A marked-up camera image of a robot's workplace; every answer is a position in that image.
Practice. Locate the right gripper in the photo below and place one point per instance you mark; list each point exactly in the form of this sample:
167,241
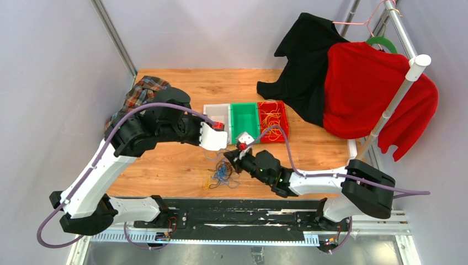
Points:
233,154

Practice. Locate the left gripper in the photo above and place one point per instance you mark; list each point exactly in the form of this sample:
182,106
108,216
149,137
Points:
198,121

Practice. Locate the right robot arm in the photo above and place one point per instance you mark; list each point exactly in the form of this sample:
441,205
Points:
357,188

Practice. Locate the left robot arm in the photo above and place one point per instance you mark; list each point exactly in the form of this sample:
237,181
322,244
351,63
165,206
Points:
87,209

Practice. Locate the white plastic bin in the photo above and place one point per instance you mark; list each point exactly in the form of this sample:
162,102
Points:
220,113

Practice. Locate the green plastic bin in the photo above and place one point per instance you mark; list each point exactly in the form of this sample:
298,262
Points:
244,118

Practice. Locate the red plastic bin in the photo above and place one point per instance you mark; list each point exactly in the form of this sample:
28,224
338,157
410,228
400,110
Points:
273,113

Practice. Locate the plaid shirt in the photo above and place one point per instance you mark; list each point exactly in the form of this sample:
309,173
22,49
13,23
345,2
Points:
141,93

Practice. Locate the black t-shirt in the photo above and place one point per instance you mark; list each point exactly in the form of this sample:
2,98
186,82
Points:
301,85

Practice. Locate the red t-shirt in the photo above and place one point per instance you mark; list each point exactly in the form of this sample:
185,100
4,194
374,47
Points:
360,83

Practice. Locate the green hanger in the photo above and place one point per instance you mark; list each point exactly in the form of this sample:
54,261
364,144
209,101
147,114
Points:
381,40

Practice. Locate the pink hanger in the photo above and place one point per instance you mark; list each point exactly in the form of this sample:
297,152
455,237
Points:
349,19

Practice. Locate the white clothes rack pole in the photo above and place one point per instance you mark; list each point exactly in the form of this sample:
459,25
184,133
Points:
417,65

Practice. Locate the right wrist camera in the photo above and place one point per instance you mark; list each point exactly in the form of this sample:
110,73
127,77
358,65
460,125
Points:
244,143

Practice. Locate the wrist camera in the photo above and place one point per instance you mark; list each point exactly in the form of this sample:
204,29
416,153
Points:
212,140
244,143

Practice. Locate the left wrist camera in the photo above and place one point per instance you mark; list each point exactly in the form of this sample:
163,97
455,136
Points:
212,140

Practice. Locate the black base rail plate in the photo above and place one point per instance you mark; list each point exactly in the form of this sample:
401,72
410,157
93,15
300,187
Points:
235,221

